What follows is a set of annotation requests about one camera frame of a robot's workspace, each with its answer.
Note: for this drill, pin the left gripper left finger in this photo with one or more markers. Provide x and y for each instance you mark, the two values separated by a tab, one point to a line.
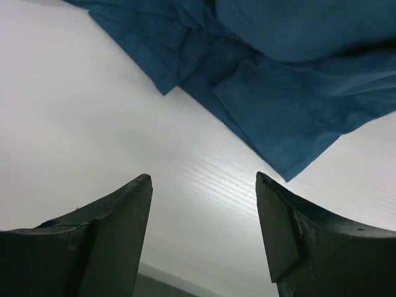
92	251

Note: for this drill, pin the blue t shirt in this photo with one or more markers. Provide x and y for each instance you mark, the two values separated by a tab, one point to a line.
287	77

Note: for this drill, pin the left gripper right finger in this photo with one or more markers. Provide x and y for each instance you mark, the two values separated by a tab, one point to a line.
314	252

